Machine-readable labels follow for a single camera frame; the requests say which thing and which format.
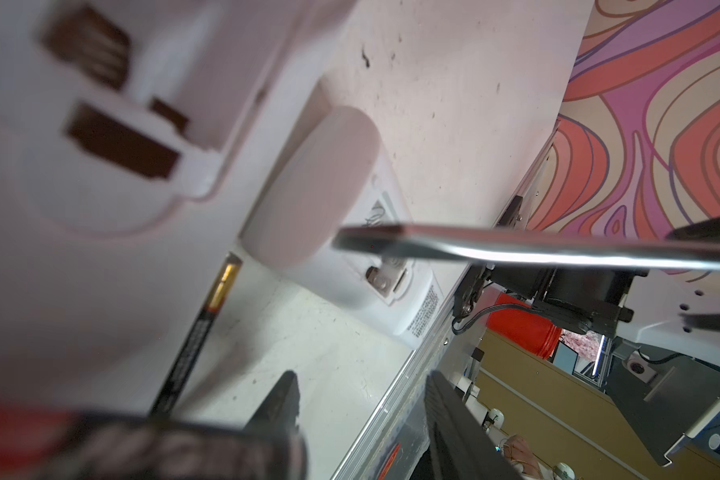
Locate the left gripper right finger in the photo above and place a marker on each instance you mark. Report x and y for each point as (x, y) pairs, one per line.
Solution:
(459, 448)

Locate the white remote with batteries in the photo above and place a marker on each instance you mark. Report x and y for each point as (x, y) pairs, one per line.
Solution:
(135, 137)

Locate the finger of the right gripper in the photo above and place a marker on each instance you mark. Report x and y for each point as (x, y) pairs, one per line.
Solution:
(707, 321)
(704, 230)

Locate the black red AAA battery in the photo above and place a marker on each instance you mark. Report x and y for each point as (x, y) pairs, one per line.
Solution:
(55, 444)

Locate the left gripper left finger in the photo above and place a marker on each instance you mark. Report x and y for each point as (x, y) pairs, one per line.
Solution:
(277, 416)

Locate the orange handled screwdriver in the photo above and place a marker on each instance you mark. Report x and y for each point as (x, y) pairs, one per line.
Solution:
(501, 245)

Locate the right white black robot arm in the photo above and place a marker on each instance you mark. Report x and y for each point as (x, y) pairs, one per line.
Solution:
(657, 341)

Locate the black gold AAA battery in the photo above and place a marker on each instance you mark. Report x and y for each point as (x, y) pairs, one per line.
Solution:
(186, 359)

